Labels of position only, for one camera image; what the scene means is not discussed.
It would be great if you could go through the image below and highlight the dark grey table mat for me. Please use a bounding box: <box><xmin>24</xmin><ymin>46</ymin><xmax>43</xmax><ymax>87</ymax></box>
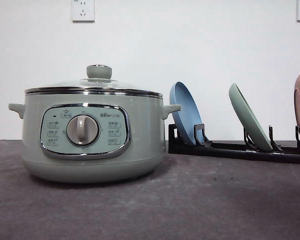
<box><xmin>0</xmin><ymin>140</ymin><xmax>300</xmax><ymax>240</ymax></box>

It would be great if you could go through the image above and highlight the blue plate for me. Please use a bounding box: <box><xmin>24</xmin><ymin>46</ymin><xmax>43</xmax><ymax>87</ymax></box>
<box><xmin>169</xmin><ymin>81</ymin><xmax>203</xmax><ymax>144</ymax></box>

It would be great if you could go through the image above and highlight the green electric steamer pot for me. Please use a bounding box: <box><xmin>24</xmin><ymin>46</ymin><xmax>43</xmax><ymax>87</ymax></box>
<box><xmin>8</xmin><ymin>92</ymin><xmax>181</xmax><ymax>183</ymax></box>

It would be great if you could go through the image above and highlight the white wall socket left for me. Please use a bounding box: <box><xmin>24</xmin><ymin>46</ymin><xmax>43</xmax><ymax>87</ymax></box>
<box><xmin>71</xmin><ymin>0</ymin><xmax>95</xmax><ymax>24</ymax></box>

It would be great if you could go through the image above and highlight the black plate rack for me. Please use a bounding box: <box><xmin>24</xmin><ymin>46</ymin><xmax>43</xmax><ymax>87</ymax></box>
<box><xmin>168</xmin><ymin>124</ymin><xmax>300</xmax><ymax>164</ymax></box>

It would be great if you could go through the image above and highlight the glass steamer lid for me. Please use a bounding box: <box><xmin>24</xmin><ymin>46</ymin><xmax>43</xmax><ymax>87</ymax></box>
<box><xmin>24</xmin><ymin>64</ymin><xmax>163</xmax><ymax>98</ymax></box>

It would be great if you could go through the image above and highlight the green plate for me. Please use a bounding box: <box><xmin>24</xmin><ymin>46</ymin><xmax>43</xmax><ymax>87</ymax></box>
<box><xmin>229</xmin><ymin>83</ymin><xmax>273</xmax><ymax>153</ymax></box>

